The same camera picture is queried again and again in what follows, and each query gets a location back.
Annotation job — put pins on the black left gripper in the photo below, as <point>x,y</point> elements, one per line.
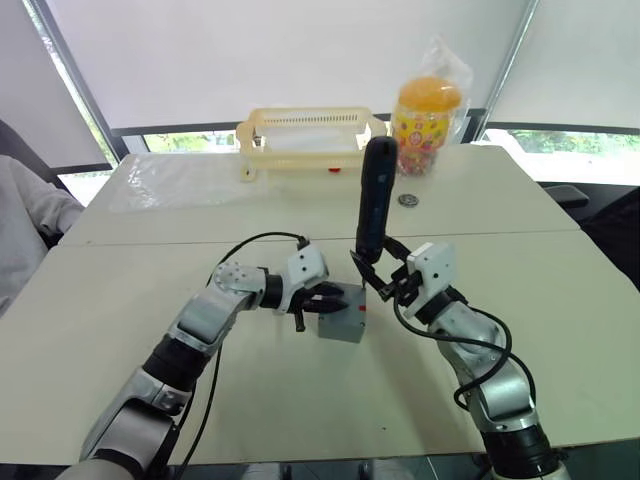
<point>307,300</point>

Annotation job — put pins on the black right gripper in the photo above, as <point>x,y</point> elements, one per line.
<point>402,287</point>

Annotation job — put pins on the grey metal box base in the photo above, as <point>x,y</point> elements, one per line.
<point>340,330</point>

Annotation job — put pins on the dark blue electric screwdriver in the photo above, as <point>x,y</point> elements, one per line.
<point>375,200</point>

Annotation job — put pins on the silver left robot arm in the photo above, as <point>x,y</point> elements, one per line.
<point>200,320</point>

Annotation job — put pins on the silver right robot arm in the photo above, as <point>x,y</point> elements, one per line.
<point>500,395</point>

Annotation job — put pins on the candy jar with orange lid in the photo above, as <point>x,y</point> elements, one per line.
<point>422,135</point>

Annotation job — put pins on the round metal washer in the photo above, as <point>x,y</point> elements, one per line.
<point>408,201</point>

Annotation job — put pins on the cream plastic basket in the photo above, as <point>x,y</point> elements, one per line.
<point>300,161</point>

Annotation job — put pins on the clear plastic bag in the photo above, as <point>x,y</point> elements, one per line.
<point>442,55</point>

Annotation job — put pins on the white roller blind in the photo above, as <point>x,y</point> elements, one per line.
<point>275,55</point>
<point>580,65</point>
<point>30,100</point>

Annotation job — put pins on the person in grey sweater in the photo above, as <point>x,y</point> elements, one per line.
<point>25,215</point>

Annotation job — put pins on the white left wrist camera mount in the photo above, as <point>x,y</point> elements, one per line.
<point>305,265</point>

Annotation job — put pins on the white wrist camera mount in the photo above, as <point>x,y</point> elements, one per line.
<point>305,265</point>
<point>432,270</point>

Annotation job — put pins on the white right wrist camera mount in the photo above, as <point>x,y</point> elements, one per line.
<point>432,270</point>

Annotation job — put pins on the dark window frame post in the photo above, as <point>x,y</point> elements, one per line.
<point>505,65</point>
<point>70,70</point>

